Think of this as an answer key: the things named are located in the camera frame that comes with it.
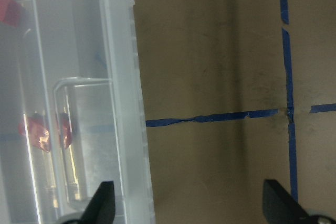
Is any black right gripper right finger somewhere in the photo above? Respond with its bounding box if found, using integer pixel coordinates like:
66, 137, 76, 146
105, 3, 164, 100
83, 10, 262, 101
262, 179, 335, 224

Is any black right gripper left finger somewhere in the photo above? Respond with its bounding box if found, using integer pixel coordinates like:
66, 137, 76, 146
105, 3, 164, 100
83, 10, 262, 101
78, 181, 116, 224

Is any clear plastic box lid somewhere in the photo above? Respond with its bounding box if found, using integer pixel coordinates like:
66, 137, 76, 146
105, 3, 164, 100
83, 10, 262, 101
1, 0, 155, 223

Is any red block under lid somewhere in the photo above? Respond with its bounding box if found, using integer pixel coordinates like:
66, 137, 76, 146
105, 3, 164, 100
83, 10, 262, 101
1, 0, 25, 27
18, 113, 72, 153

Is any brown paper table cover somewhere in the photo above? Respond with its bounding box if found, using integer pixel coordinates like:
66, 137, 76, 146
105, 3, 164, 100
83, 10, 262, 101
134, 0, 335, 223

